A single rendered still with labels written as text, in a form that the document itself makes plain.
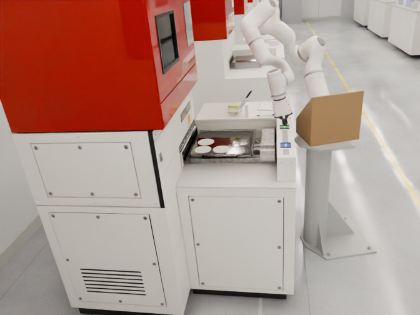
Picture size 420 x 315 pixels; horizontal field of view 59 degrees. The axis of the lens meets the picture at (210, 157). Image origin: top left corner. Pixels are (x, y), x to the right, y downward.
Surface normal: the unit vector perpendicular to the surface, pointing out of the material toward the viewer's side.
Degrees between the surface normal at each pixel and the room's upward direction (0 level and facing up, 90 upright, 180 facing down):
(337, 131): 90
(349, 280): 0
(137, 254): 90
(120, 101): 90
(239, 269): 90
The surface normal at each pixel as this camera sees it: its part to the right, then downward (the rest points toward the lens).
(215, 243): -0.15, 0.45
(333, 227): 0.12, 0.43
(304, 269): -0.08, -0.89
